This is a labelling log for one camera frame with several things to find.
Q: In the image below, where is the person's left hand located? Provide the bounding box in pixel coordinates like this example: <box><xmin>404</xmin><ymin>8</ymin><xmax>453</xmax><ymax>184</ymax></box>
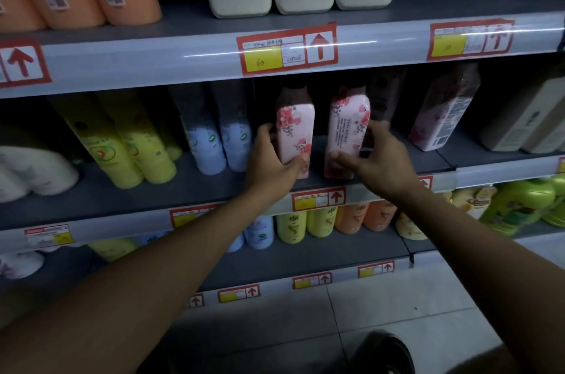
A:
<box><xmin>244</xmin><ymin>123</ymin><xmax>311</xmax><ymax>203</ymax></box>

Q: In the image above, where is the person's right hand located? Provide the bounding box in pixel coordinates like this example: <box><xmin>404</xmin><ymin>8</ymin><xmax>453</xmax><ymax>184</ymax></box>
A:
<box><xmin>328</xmin><ymin>119</ymin><xmax>419</xmax><ymax>203</ymax></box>

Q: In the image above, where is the light blue shampoo bottle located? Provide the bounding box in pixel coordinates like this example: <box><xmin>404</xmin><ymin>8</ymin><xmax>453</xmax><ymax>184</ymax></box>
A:
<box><xmin>210</xmin><ymin>80</ymin><xmax>252</xmax><ymax>173</ymax></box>
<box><xmin>169</xmin><ymin>84</ymin><xmax>227</xmax><ymax>176</ymax></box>

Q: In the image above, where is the small orange bottle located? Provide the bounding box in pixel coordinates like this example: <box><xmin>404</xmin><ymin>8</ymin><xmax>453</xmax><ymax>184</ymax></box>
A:
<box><xmin>363</xmin><ymin>199</ymin><xmax>398</xmax><ymax>232</ymax></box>
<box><xmin>334</xmin><ymin>203</ymin><xmax>370</xmax><ymax>235</ymax></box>

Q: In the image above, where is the small yellow bottle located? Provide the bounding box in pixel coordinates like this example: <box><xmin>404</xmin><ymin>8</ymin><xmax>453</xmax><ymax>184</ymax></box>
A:
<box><xmin>88</xmin><ymin>237</ymin><xmax>140</xmax><ymax>263</ymax></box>
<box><xmin>276</xmin><ymin>211</ymin><xmax>308</xmax><ymax>245</ymax></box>
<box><xmin>306</xmin><ymin>206</ymin><xmax>338</xmax><ymax>238</ymax></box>

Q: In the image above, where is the grey metal shelf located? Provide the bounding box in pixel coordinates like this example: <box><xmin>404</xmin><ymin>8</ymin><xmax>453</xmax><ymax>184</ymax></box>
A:
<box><xmin>0</xmin><ymin>0</ymin><xmax>565</xmax><ymax>313</ymax></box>

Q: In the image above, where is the yellow shampoo bottle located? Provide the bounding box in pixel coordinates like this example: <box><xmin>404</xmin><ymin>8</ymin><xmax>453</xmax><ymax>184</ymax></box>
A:
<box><xmin>157</xmin><ymin>120</ymin><xmax>184</xmax><ymax>163</ymax></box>
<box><xmin>48</xmin><ymin>95</ymin><xmax>144</xmax><ymax>190</ymax></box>
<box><xmin>95</xmin><ymin>91</ymin><xmax>177</xmax><ymax>184</ymax></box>

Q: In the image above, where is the white shampoo bottle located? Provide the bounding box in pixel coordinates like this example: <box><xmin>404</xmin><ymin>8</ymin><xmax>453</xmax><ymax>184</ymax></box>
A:
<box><xmin>0</xmin><ymin>146</ymin><xmax>80</xmax><ymax>197</ymax></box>
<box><xmin>0</xmin><ymin>166</ymin><xmax>29</xmax><ymax>203</ymax></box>

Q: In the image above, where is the person's left forearm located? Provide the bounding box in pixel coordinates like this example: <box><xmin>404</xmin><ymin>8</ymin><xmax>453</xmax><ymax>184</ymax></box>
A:
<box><xmin>0</xmin><ymin>192</ymin><xmax>274</xmax><ymax>374</ymax></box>

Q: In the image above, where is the person's right forearm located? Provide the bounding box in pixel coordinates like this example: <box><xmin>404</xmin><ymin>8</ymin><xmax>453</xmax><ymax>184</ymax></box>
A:
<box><xmin>381</xmin><ymin>186</ymin><xmax>565</xmax><ymax>374</ymax></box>

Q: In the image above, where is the person's right shoe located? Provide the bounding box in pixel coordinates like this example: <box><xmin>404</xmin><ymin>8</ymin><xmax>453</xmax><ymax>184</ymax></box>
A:
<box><xmin>353</xmin><ymin>330</ymin><xmax>417</xmax><ymax>374</ymax></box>

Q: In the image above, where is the person's right leg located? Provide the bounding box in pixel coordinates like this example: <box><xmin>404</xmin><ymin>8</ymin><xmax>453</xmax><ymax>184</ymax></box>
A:
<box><xmin>441</xmin><ymin>342</ymin><xmax>521</xmax><ymax>374</ymax></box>

